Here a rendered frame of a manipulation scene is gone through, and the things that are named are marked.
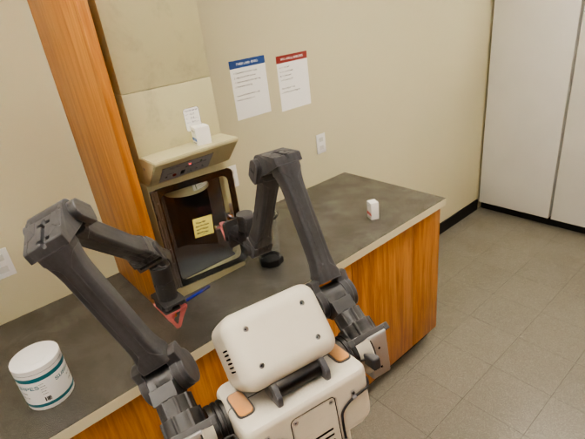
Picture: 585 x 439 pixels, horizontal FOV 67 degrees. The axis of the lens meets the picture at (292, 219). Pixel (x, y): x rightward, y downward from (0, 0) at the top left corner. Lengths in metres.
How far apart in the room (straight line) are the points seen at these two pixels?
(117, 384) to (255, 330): 0.74
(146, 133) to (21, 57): 0.54
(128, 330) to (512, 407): 2.07
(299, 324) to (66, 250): 0.44
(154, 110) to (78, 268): 0.79
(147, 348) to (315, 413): 0.35
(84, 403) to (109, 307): 0.65
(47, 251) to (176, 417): 0.38
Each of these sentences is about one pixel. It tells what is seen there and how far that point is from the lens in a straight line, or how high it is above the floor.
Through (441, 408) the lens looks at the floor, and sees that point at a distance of 2.52.
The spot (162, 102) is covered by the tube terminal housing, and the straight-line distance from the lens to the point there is 1.55.
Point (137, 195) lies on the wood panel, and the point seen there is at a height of 1.42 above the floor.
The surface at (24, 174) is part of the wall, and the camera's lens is 1.90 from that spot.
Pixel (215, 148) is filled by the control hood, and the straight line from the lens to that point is 1.53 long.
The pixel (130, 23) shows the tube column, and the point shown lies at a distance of 1.51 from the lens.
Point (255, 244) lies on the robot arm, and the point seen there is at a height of 1.24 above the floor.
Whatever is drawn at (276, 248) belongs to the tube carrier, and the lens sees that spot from 1.79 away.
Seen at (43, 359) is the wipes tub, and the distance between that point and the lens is 1.47.
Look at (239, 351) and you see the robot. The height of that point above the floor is 1.35.
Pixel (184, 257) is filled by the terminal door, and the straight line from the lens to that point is 1.68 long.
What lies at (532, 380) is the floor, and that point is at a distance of 2.76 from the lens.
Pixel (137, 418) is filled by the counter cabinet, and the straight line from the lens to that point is 1.59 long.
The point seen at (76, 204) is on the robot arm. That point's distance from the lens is 0.91.
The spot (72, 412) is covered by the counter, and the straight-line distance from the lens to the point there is 1.49.
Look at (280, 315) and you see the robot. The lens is 0.87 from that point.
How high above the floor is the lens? 1.90
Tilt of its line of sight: 26 degrees down
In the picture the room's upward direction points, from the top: 7 degrees counter-clockwise
